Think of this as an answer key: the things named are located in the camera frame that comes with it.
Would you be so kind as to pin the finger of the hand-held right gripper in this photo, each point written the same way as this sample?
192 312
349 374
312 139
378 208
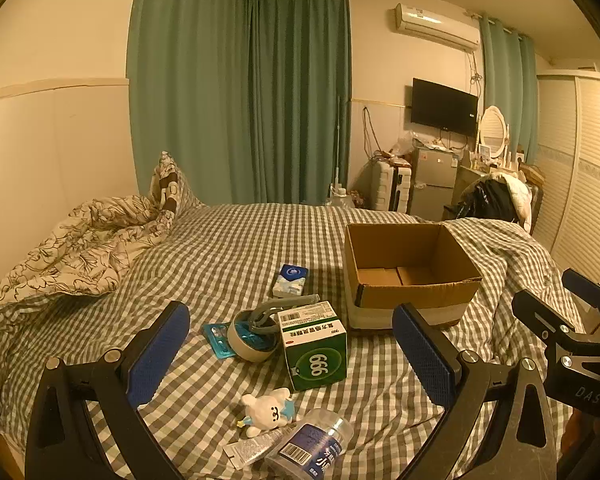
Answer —
582 285
540 312

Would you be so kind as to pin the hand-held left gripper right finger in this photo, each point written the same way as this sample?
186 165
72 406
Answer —
425 355

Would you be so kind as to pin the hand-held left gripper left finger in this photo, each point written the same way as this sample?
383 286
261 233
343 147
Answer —
157 355

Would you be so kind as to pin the brown cardboard box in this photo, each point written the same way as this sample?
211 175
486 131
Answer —
410 305

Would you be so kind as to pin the teal pill blister pack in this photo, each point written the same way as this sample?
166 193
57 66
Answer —
217 340

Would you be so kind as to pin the round white tape roll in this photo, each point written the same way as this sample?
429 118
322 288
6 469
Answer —
247 347

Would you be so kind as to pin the green medicine box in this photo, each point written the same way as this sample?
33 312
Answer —
320 360

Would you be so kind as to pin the white plush toy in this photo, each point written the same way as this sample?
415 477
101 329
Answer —
267 410

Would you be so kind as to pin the grey plastic clip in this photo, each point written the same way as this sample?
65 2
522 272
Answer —
280 306

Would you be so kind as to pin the white ointment tube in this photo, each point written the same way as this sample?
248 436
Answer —
252 447

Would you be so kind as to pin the clear bottle blue label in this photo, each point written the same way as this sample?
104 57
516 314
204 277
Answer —
310 447

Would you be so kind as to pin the blue tissue pack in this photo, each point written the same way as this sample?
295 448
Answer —
290 281

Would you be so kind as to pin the checkered bed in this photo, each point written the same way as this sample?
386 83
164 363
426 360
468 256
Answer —
205 260

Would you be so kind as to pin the white jacket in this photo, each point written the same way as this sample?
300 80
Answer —
520 195

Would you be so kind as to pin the white louvered wardrobe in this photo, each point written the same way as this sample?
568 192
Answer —
585 160

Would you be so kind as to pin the floral duvet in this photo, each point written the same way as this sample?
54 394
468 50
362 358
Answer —
70 245

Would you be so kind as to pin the dressing table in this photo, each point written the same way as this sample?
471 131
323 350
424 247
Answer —
467 180

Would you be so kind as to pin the grey small fridge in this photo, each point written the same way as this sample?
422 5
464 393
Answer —
432 185

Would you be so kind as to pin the patterned pillow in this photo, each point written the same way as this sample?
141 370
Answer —
172 185

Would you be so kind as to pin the white suitcase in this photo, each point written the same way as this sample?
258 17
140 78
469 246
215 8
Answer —
390 187

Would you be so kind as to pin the clear water jug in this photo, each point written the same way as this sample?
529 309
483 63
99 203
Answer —
342 199

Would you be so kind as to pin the oval white mirror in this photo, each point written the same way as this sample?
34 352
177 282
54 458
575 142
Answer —
494 129

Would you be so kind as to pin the clear plastic bag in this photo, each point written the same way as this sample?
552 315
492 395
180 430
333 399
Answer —
399 146

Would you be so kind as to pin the narrow green curtain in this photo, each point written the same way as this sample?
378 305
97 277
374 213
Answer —
510 85

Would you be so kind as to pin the white mop pole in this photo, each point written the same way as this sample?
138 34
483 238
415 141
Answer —
338 145

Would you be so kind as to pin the wide green curtain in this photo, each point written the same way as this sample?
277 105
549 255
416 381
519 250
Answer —
230 85

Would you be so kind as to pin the white air conditioner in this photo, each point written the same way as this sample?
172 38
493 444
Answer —
435 22

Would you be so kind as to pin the black wall television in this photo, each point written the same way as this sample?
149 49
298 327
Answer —
445 106

